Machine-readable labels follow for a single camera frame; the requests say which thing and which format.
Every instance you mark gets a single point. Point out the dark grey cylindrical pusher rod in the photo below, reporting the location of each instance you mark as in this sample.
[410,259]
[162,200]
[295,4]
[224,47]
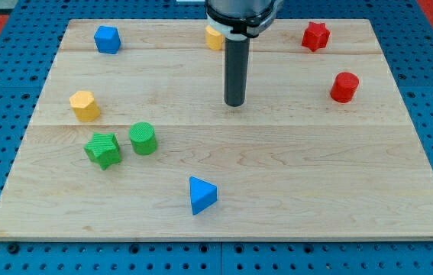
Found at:
[236,62]

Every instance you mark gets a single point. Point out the yellow heart block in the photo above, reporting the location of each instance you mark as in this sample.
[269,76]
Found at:
[214,39]

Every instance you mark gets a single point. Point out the red star block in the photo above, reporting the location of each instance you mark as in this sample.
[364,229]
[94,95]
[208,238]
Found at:
[315,36]

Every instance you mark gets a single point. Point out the red cylinder block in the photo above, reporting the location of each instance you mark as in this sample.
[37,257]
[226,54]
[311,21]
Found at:
[344,87]

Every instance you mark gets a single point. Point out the green cylinder block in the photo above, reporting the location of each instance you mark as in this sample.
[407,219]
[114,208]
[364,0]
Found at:
[143,138]

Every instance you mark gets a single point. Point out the blue cube block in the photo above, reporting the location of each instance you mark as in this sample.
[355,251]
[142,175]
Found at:
[107,39]

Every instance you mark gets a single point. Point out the light wooden board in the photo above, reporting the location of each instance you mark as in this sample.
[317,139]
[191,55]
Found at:
[291,164]

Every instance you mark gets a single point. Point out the blue triangle block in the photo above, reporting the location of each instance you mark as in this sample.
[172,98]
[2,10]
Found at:
[202,194]

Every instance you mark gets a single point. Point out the yellow hexagon block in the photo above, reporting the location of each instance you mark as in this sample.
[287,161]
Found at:
[84,106]

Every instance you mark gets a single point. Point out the green star block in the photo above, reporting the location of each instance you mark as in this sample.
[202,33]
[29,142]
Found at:
[103,149]

